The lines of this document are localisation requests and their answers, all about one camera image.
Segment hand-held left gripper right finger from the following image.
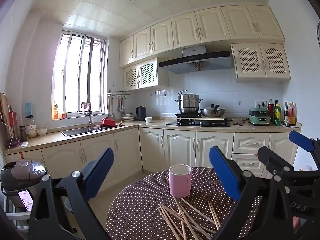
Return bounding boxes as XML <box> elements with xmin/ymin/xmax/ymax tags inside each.
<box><xmin>209</xmin><ymin>145</ymin><xmax>293</xmax><ymax>240</ymax></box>

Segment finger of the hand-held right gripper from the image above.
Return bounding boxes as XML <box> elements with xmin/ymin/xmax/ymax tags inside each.
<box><xmin>257</xmin><ymin>146</ymin><xmax>295</xmax><ymax>181</ymax></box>
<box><xmin>289</xmin><ymin>130</ymin><xmax>320</xmax><ymax>172</ymax></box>

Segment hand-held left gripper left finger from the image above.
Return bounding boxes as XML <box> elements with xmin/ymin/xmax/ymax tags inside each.
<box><xmin>29</xmin><ymin>147</ymin><xmax>115</xmax><ymax>240</ymax></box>

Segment pink cup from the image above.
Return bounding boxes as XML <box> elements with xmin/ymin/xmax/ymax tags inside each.
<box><xmin>169</xmin><ymin>164</ymin><xmax>192</xmax><ymax>198</ymax></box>

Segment pile of wooden chopsticks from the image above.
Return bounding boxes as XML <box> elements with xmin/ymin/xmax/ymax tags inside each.
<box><xmin>157</xmin><ymin>196</ymin><xmax>223</xmax><ymax>240</ymax></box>

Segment red sauce bottle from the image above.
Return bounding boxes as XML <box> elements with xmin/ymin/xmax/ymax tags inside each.
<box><xmin>289</xmin><ymin>102</ymin><xmax>297</xmax><ymax>127</ymax></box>

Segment green bottle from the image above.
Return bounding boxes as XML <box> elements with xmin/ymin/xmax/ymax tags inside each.
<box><xmin>274</xmin><ymin>100</ymin><xmax>282</xmax><ymax>126</ymax></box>

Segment green electric cooker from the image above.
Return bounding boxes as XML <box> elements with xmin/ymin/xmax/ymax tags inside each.
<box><xmin>248</xmin><ymin>106</ymin><xmax>272</xmax><ymax>126</ymax></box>

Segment stainless steel sink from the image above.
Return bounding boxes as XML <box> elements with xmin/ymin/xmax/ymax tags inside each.
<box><xmin>60</xmin><ymin>127</ymin><xmax>100</xmax><ymax>137</ymax></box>

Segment red pot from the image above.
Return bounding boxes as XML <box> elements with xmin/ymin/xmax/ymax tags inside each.
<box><xmin>100</xmin><ymin>117</ymin><xmax>117</xmax><ymax>129</ymax></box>

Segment metal kitchen faucet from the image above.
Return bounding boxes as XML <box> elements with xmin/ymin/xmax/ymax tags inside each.
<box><xmin>80</xmin><ymin>102</ymin><xmax>93</xmax><ymax>130</ymax></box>

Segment cream base cabinets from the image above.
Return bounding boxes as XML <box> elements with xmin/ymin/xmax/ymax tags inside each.
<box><xmin>4</xmin><ymin>124</ymin><xmax>302</xmax><ymax>195</ymax></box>

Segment black glass gas cooktop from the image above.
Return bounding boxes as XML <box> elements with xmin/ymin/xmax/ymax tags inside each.
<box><xmin>166</xmin><ymin>117</ymin><xmax>231</xmax><ymax>128</ymax></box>

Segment hanging metal ladle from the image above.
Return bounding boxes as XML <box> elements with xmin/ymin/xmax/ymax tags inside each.
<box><xmin>108</xmin><ymin>97</ymin><xmax>116</xmax><ymax>118</ymax></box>

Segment steel wok with lid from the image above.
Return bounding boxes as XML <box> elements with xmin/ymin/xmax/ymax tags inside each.
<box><xmin>200</xmin><ymin>104</ymin><xmax>226</xmax><ymax>118</ymax></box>

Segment hanging metal spatula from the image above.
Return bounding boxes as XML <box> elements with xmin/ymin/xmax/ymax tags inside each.
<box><xmin>117</xmin><ymin>97</ymin><xmax>125</xmax><ymax>117</ymax></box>

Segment black electric kettle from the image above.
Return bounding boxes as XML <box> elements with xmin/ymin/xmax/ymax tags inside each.
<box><xmin>136</xmin><ymin>106</ymin><xmax>147</xmax><ymax>122</ymax></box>

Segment stainless steel steamer pot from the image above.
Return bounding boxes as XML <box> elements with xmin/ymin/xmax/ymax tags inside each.
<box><xmin>175</xmin><ymin>90</ymin><xmax>204</xmax><ymax>115</ymax></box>

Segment phone with pink screen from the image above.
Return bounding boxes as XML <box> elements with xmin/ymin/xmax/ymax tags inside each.
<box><xmin>18</xmin><ymin>190</ymin><xmax>34</xmax><ymax>212</ymax></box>

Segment dark rice cooker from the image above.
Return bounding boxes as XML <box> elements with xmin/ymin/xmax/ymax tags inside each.
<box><xmin>0</xmin><ymin>159</ymin><xmax>48</xmax><ymax>208</ymax></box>

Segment large glass jar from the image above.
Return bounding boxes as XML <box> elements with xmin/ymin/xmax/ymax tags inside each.
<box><xmin>25</xmin><ymin>115</ymin><xmax>37</xmax><ymax>139</ymax></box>

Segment cream lattice door cabinet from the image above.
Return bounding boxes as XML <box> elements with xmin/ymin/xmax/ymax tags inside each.
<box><xmin>124</xmin><ymin>57</ymin><xmax>169</xmax><ymax>92</ymax></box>
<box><xmin>230</xmin><ymin>43</ymin><xmax>291</xmax><ymax>82</ymax></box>

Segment white storage cart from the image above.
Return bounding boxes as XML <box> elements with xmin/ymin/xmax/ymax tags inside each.
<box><xmin>0</xmin><ymin>187</ymin><xmax>33</xmax><ymax>230</ymax></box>

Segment barred kitchen window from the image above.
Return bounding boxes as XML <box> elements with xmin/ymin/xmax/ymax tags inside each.
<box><xmin>52</xmin><ymin>30</ymin><xmax>109</xmax><ymax>120</ymax></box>

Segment wooden cutting board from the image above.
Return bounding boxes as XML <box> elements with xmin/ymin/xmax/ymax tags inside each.
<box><xmin>0</xmin><ymin>92</ymin><xmax>13</xmax><ymax>140</ymax></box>

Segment black range hood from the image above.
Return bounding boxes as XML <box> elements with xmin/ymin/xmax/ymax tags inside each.
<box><xmin>159</xmin><ymin>44</ymin><xmax>234</xmax><ymax>75</ymax></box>

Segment metal utensil rail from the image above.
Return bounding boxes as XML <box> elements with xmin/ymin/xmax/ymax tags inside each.
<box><xmin>107</xmin><ymin>90</ymin><xmax>131</xmax><ymax>98</ymax></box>

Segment cream upper wall cabinets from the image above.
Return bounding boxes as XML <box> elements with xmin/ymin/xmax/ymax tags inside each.
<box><xmin>119</xmin><ymin>5</ymin><xmax>285</xmax><ymax>68</ymax></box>

